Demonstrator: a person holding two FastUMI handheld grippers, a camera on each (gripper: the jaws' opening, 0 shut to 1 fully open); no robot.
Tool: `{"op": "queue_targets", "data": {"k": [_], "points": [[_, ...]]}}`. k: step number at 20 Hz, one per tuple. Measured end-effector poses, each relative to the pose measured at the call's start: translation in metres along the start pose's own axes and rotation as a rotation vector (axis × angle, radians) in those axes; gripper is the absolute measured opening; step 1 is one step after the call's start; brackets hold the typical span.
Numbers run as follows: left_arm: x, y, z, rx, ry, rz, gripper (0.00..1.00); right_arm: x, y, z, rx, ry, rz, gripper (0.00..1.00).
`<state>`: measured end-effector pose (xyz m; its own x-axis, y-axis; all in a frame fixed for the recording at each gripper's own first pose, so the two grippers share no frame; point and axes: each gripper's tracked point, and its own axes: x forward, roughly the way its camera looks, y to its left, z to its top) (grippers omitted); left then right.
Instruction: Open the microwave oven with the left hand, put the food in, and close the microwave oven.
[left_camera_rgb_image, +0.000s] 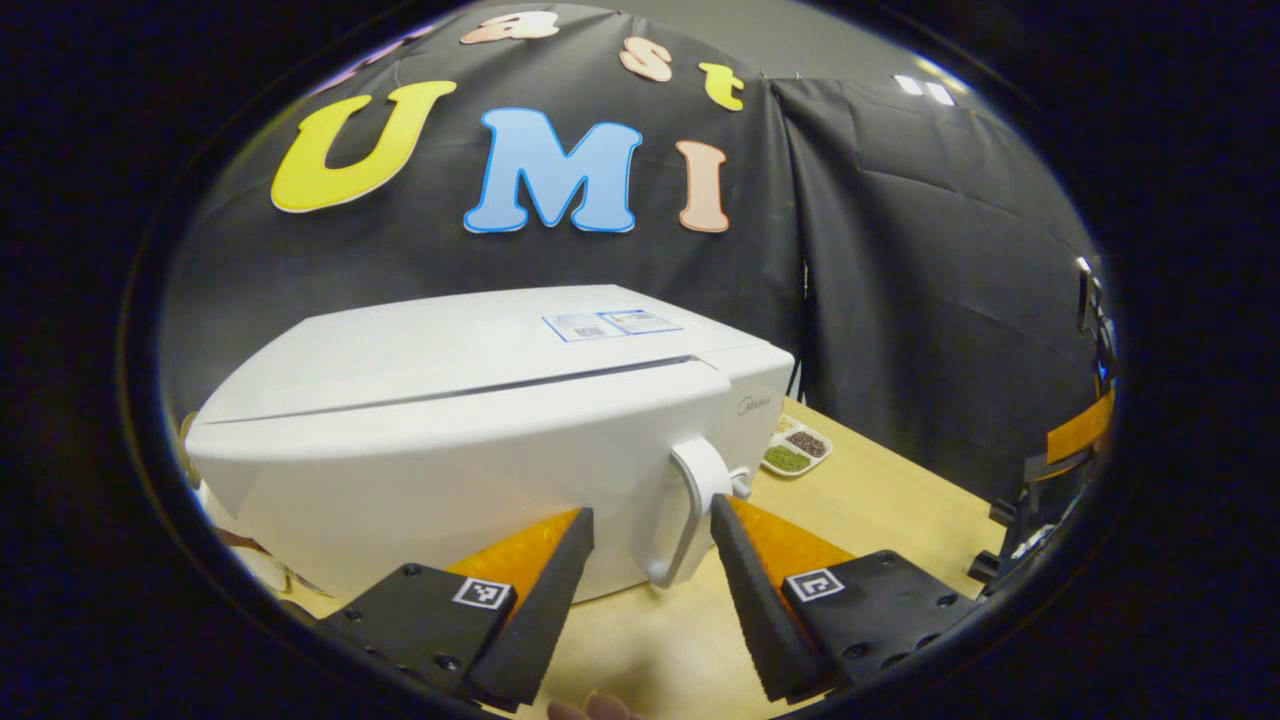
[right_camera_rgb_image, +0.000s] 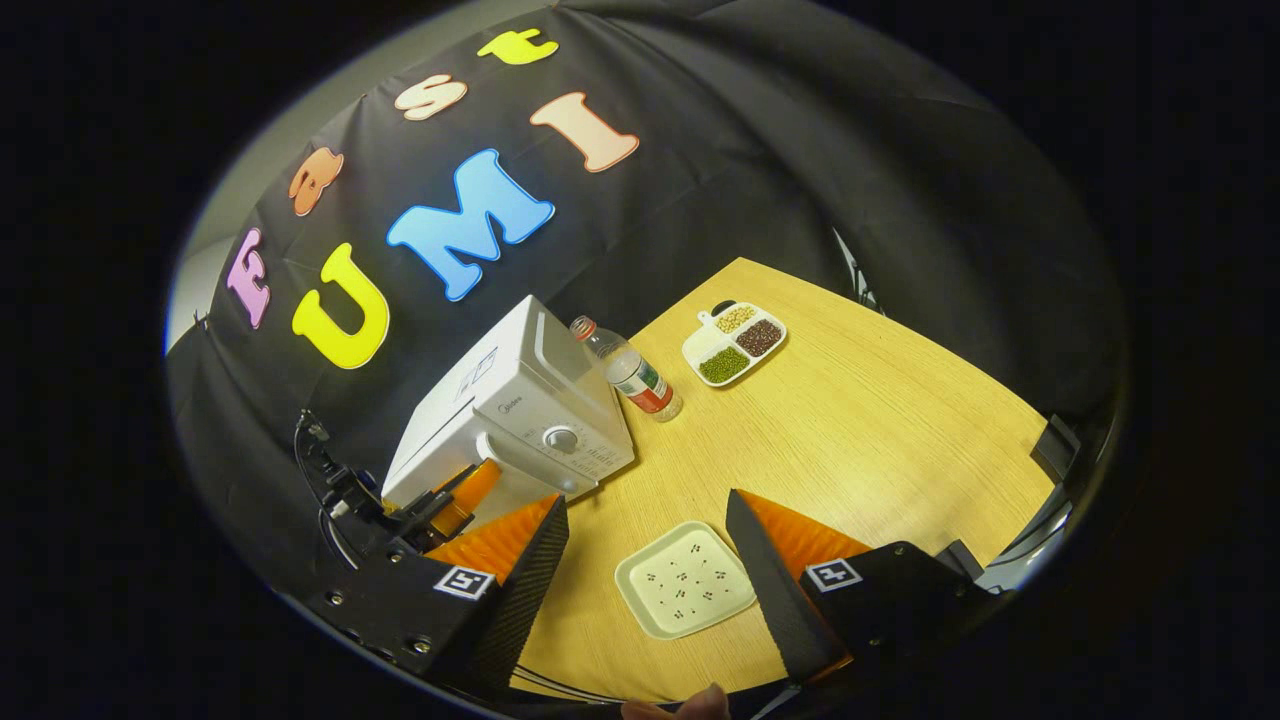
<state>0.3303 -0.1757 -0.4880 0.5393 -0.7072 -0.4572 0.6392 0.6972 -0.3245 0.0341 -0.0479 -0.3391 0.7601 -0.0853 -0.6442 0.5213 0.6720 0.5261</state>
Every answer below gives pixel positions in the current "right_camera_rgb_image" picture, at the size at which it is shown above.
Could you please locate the black block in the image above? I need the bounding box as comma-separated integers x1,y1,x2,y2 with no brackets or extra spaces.
1030,413,1084,487

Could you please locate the clear plastic bottle red label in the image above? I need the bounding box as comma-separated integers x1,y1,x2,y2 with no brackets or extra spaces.
569,314,685,424

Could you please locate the white divided bean tray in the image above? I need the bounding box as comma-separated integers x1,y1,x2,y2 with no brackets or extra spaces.
681,300,789,389

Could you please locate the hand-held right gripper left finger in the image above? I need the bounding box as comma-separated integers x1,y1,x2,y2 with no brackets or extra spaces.
301,494,572,701

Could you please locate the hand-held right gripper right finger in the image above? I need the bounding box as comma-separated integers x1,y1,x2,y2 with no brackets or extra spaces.
725,487,1009,686

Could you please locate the white spotted square plate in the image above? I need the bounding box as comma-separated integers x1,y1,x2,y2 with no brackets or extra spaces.
614,520,759,642

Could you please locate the white microwave oven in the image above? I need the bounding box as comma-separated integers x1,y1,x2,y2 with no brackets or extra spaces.
381,294,638,523

